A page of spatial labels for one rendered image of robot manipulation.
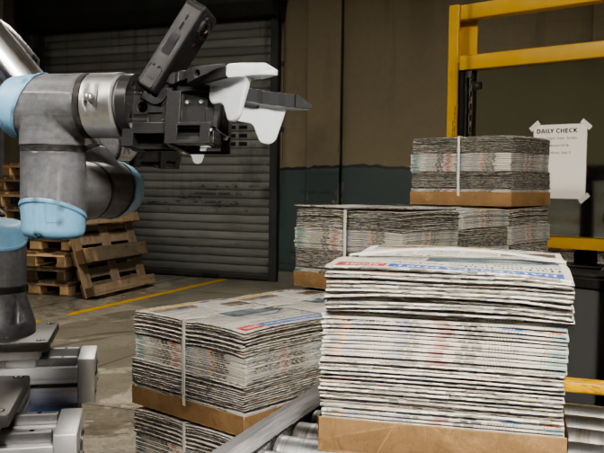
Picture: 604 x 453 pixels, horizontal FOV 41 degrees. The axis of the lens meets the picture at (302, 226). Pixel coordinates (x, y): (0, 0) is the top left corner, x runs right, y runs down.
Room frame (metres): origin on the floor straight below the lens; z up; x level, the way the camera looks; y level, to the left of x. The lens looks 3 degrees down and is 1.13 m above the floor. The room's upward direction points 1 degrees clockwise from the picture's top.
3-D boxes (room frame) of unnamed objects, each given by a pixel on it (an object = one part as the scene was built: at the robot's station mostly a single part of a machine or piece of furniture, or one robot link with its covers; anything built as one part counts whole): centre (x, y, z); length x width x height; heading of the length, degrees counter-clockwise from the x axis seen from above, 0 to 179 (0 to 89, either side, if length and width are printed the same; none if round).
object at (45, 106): (0.96, 0.30, 1.21); 0.11 x 0.08 x 0.09; 76
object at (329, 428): (1.00, -0.18, 0.83); 0.29 x 0.16 x 0.04; 75
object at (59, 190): (0.97, 0.29, 1.12); 0.11 x 0.08 x 0.11; 166
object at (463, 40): (3.29, -0.64, 0.97); 0.09 x 0.09 x 1.75; 49
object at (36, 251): (8.51, 2.46, 0.65); 1.33 x 0.94 x 1.30; 162
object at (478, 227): (2.52, -0.41, 0.95); 0.38 x 0.29 x 0.23; 48
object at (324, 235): (2.30, -0.21, 0.95); 0.38 x 0.29 x 0.23; 48
